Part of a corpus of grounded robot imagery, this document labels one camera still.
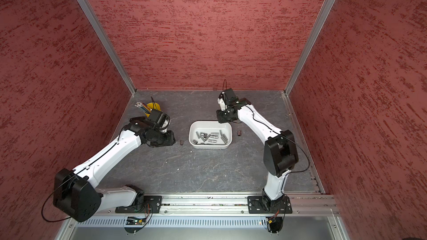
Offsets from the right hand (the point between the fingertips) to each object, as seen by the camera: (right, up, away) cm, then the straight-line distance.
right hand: (221, 121), depth 88 cm
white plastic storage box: (-6, -9, +9) cm, 14 cm away
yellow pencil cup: (-41, +8, +11) cm, 43 cm away
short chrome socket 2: (+11, -8, +9) cm, 16 cm away
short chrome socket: (-23, -13, +6) cm, 27 cm away
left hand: (-26, -11, -8) cm, 29 cm away
